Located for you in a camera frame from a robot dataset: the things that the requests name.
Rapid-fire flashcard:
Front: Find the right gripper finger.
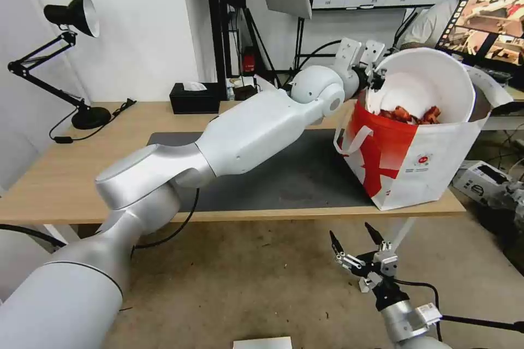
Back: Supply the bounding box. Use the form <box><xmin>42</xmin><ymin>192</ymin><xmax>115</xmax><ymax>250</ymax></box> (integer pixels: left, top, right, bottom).
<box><xmin>364</xmin><ymin>222</ymin><xmax>396</xmax><ymax>255</ymax></box>
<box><xmin>329</xmin><ymin>230</ymin><xmax>362</xmax><ymax>273</ymax></box>

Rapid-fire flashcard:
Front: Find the white red takeout bag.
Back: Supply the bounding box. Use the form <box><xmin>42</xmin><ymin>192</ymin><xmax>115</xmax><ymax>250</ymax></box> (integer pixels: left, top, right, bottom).
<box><xmin>333</xmin><ymin>47</ymin><xmax>515</xmax><ymax>212</ymax></box>

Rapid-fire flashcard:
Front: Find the red brown food trash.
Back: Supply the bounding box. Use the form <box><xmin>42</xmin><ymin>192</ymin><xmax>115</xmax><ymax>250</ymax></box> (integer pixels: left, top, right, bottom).
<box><xmin>376</xmin><ymin>105</ymin><xmax>444</xmax><ymax>125</ymax></box>

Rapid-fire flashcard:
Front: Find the white table leg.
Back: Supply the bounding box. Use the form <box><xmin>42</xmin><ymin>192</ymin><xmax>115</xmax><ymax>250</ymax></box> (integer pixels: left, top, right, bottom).
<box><xmin>42</xmin><ymin>224</ymin><xmax>81</xmax><ymax>253</ymax></box>
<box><xmin>384</xmin><ymin>218</ymin><xmax>416</xmax><ymax>252</ymax></box>

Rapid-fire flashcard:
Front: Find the person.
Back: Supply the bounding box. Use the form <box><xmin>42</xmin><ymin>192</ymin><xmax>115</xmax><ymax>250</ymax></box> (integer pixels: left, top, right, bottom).
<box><xmin>400</xmin><ymin>0</ymin><xmax>474</xmax><ymax>53</ymax></box>

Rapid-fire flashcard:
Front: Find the black desk mat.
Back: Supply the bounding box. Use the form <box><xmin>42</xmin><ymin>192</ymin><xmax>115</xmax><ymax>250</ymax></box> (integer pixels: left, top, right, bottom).
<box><xmin>148</xmin><ymin>128</ymin><xmax>374</xmax><ymax>212</ymax></box>

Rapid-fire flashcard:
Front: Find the black light stand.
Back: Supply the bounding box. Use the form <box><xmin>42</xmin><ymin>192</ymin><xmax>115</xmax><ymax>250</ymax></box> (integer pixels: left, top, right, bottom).
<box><xmin>245</xmin><ymin>7</ymin><xmax>305</xmax><ymax>85</ymax></box>

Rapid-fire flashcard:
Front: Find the red black device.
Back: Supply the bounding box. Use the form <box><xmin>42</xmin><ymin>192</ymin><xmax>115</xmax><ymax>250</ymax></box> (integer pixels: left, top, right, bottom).
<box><xmin>241</xmin><ymin>44</ymin><xmax>257</xmax><ymax>75</ymax></box>

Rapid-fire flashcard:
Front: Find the printed cardboard box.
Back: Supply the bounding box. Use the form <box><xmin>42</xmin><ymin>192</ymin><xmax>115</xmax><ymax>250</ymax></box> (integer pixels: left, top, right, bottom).
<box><xmin>450</xmin><ymin>160</ymin><xmax>514</xmax><ymax>205</ymax></box>

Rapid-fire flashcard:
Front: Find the computer monitor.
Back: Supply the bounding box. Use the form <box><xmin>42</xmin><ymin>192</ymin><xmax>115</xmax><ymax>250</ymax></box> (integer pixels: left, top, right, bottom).
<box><xmin>433</xmin><ymin>0</ymin><xmax>524</xmax><ymax>91</ymax></box>

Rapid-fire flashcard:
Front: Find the white robot front shell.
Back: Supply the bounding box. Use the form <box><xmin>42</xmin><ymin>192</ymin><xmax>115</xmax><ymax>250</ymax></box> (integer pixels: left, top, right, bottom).
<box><xmin>232</xmin><ymin>336</ymin><xmax>294</xmax><ymax>349</ymax></box>

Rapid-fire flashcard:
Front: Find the black tissue box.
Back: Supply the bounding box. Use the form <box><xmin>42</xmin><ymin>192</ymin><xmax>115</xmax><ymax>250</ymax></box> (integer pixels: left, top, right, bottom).
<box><xmin>169</xmin><ymin>81</ymin><xmax>221</xmax><ymax>115</ymax></box>

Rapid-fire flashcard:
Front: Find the black desk lamp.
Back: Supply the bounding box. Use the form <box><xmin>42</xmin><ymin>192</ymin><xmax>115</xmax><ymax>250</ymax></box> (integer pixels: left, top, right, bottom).
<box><xmin>7</xmin><ymin>0</ymin><xmax>112</xmax><ymax>130</ymax></box>

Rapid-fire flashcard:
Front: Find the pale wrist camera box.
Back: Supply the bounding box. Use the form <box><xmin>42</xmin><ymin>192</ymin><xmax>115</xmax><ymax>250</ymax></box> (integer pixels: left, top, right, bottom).
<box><xmin>374</xmin><ymin>248</ymin><xmax>399</xmax><ymax>277</ymax></box>

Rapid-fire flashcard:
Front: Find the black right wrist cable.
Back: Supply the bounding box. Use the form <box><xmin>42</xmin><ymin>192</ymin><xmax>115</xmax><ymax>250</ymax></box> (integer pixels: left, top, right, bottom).
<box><xmin>389</xmin><ymin>278</ymin><xmax>524</xmax><ymax>341</ymax></box>

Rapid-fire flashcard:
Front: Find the black metal frame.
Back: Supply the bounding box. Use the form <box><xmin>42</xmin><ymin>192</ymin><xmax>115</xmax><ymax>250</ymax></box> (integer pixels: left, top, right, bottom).
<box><xmin>206</xmin><ymin>0</ymin><xmax>247</xmax><ymax>101</ymax></box>

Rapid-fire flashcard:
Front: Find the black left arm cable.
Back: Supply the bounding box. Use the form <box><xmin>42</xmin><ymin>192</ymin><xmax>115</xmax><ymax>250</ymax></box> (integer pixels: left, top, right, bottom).
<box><xmin>133</xmin><ymin>186</ymin><xmax>201</xmax><ymax>250</ymax></box>

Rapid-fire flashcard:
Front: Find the black lamp power cable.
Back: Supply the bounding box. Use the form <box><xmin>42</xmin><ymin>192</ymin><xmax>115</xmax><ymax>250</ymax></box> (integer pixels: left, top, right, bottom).
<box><xmin>49</xmin><ymin>97</ymin><xmax>138</xmax><ymax>146</ymax></box>

